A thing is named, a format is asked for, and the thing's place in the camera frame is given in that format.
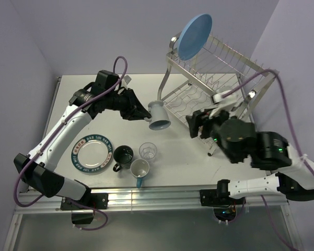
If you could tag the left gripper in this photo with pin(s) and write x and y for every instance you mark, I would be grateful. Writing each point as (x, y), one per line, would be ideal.
(135, 110)

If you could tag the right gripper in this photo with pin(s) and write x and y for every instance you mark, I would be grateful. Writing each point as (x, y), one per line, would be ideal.
(201, 117)

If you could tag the grey blue plastic cup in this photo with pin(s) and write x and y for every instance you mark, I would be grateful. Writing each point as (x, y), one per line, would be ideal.
(159, 119)

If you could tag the stainless steel dish rack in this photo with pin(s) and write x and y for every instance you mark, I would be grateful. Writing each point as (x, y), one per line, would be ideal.
(188, 86)

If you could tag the black mug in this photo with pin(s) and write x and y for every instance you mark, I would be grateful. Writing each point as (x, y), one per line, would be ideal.
(123, 156)

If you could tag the blue plastic plate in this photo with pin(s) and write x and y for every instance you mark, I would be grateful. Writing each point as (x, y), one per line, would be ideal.
(194, 36)

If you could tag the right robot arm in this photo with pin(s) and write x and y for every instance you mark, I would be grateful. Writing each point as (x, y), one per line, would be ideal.
(291, 175)

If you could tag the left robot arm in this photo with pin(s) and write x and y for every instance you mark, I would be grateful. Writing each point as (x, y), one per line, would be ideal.
(37, 168)

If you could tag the clear plastic glass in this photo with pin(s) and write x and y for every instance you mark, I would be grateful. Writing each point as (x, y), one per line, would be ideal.
(148, 151)

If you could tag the teal mug white inside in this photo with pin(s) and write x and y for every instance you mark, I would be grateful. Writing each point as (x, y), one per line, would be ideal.
(139, 169)

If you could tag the white plate green rim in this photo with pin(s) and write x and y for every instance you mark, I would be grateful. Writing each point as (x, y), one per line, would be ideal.
(91, 154)

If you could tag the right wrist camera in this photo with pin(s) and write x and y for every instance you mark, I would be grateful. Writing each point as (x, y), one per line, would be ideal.
(223, 100)

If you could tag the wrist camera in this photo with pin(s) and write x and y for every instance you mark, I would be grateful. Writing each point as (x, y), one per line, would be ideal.
(106, 79)
(223, 100)

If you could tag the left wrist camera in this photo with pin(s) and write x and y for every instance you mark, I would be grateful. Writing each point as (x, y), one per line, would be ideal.
(106, 79)

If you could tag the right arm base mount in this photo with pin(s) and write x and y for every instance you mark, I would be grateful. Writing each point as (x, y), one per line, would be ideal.
(225, 210)

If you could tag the aluminium mounting rail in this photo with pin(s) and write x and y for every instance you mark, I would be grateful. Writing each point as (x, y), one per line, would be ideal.
(144, 199)

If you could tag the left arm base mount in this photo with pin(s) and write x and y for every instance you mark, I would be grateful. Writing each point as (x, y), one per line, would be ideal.
(84, 211)

